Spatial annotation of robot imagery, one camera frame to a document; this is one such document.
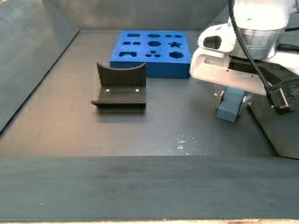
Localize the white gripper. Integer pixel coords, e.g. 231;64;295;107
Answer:
190;23;299;108

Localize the black cable with connector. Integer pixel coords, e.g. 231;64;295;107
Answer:
229;0;299;116

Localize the black curved fixture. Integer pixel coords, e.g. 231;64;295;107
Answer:
91;63;146;108

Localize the blue foam shape board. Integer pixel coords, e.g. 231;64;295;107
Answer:
110;31;191;79

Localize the light blue rectangular block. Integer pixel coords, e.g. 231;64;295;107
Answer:
217;87;246;123

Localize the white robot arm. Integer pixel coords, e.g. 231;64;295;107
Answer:
190;0;299;114

